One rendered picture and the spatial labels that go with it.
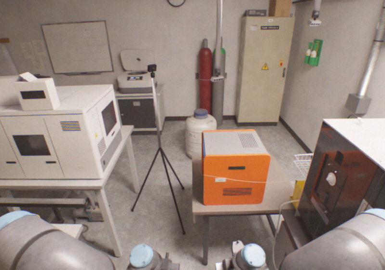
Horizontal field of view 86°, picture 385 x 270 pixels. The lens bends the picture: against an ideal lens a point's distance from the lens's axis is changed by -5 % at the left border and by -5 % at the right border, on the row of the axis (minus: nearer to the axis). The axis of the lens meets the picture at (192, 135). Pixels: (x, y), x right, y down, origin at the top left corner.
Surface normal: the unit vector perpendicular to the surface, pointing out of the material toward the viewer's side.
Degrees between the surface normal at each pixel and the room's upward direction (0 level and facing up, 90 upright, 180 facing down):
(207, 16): 90
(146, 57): 105
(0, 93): 41
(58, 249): 30
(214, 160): 90
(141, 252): 19
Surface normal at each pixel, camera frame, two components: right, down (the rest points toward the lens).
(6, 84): -0.01, -0.37
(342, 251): -0.48, -0.74
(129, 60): 0.01, 0.68
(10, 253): -0.26, -0.47
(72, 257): 0.59, -0.70
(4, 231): -0.11, -0.76
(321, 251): -0.62, -0.72
